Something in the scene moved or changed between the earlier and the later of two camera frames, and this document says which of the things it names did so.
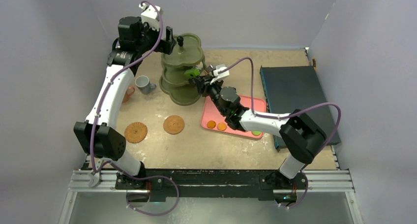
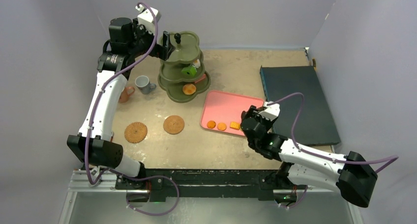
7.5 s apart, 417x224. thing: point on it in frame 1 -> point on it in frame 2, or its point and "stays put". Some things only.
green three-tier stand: x=173 y=83 stays put
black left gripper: x=165 y=46 stays put
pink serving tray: x=212 y=119 stays put
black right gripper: x=201 y=81 -> x=249 y=124
